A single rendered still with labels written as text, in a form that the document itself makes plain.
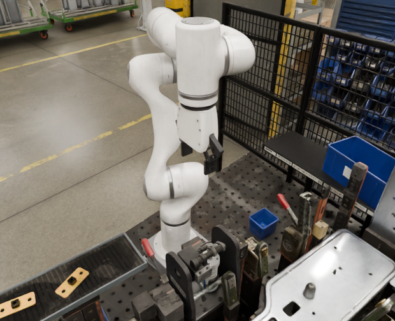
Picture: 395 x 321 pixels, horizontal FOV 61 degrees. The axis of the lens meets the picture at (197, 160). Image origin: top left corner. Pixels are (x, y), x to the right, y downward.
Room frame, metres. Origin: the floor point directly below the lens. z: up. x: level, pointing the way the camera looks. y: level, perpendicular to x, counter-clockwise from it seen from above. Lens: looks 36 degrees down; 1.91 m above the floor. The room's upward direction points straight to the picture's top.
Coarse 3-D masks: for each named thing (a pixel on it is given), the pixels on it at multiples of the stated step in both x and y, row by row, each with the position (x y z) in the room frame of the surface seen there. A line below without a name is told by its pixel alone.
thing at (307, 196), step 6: (306, 192) 0.80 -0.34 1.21; (300, 198) 0.79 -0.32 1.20; (306, 198) 0.79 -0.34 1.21; (300, 204) 0.78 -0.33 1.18; (306, 204) 0.79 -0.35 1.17; (312, 204) 0.76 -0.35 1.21; (300, 210) 0.78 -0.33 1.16; (306, 210) 0.79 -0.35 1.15; (300, 216) 0.77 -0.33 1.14; (306, 216) 0.79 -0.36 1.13; (300, 222) 0.77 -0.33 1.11; (306, 222) 0.78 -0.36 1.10; (300, 228) 0.77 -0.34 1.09; (306, 228) 0.78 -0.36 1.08; (306, 234) 0.77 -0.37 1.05
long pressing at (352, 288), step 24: (336, 240) 0.79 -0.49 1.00; (360, 240) 0.79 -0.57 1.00; (312, 264) 0.69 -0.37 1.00; (336, 264) 0.69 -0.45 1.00; (360, 264) 0.69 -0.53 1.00; (384, 264) 0.69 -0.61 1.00; (264, 288) 0.61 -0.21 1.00; (288, 288) 0.61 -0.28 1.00; (336, 288) 0.61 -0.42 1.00; (360, 288) 0.61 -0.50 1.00; (264, 312) 0.53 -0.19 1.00; (336, 312) 0.53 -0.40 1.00
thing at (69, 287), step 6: (78, 270) 0.55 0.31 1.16; (84, 270) 0.55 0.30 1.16; (72, 276) 0.53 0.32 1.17; (78, 276) 0.53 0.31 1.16; (84, 276) 0.53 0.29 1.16; (66, 282) 0.51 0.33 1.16; (72, 282) 0.51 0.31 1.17; (78, 282) 0.51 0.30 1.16; (60, 288) 0.50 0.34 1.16; (66, 288) 0.50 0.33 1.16; (72, 288) 0.50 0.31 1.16; (60, 294) 0.48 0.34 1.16; (66, 294) 0.48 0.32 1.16
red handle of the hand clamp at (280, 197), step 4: (280, 196) 0.86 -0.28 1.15; (280, 200) 0.85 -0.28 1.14; (284, 200) 0.85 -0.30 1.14; (284, 204) 0.84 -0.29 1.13; (288, 204) 0.84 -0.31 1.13; (284, 208) 0.83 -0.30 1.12; (288, 208) 0.83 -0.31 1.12; (288, 212) 0.82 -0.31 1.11; (292, 212) 0.82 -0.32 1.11; (292, 216) 0.81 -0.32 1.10; (292, 220) 0.80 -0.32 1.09; (296, 220) 0.80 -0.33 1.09; (296, 224) 0.79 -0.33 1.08; (304, 232) 0.77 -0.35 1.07
